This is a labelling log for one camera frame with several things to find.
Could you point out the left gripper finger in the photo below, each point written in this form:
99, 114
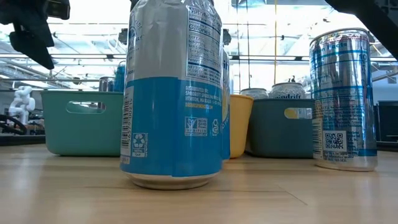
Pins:
34, 45

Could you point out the slim silver blue energy can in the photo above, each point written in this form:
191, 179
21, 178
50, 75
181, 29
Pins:
120, 77
342, 102
106, 84

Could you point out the teal plastic bin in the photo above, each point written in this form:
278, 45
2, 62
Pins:
81, 133

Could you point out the white blue sparkling water can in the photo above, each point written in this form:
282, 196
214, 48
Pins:
171, 124
254, 93
226, 124
287, 91

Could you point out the yellow plastic bin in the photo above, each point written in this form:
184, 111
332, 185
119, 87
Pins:
241, 124

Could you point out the dark blue plastic bin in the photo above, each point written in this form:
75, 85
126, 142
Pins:
270, 137

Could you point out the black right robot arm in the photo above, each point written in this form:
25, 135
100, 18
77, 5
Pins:
373, 18

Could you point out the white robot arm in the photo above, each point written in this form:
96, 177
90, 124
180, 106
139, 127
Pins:
23, 102

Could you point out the black screen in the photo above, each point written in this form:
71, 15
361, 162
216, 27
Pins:
388, 121

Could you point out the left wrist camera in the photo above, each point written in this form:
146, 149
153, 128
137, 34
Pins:
58, 9

